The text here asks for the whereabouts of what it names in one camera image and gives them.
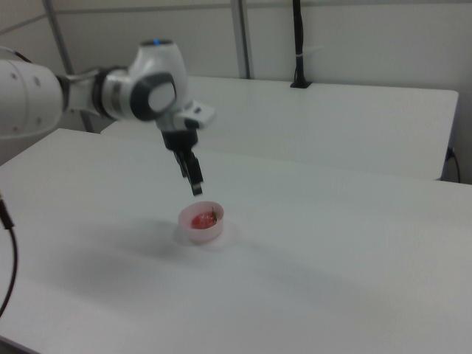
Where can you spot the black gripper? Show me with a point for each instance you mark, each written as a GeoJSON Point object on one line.
{"type": "Point", "coordinates": [180, 139]}

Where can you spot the red strawberry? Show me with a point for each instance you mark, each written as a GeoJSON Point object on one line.
{"type": "Point", "coordinates": [203, 220]}

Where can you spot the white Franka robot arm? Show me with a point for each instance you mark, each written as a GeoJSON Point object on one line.
{"type": "Point", "coordinates": [37, 99]}

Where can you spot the pink plastic bowl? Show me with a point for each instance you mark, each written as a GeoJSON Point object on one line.
{"type": "Point", "coordinates": [206, 234]}

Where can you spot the white background table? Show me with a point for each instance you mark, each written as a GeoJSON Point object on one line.
{"type": "Point", "coordinates": [332, 125]}

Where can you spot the aluminium frame post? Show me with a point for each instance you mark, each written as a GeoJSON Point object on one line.
{"type": "Point", "coordinates": [241, 37]}

